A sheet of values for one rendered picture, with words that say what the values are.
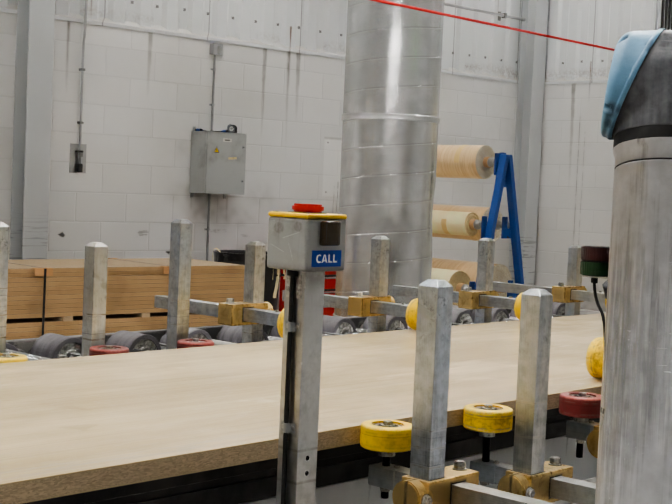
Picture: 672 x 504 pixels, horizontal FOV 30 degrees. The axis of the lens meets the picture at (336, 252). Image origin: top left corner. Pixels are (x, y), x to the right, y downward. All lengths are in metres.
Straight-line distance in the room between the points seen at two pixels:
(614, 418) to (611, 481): 0.06
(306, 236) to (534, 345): 0.55
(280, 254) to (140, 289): 7.04
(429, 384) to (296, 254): 0.33
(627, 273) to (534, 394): 0.67
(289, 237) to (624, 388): 0.46
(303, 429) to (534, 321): 0.51
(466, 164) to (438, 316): 7.59
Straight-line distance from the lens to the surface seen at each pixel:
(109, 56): 9.93
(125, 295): 8.49
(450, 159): 9.40
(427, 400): 1.75
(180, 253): 2.81
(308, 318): 1.54
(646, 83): 1.34
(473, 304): 3.61
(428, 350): 1.74
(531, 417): 1.95
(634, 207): 1.31
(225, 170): 10.27
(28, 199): 9.33
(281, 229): 1.53
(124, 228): 10.00
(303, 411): 1.55
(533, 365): 1.94
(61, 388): 2.14
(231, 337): 3.52
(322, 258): 1.52
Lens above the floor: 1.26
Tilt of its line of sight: 3 degrees down
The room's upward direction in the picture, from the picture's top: 2 degrees clockwise
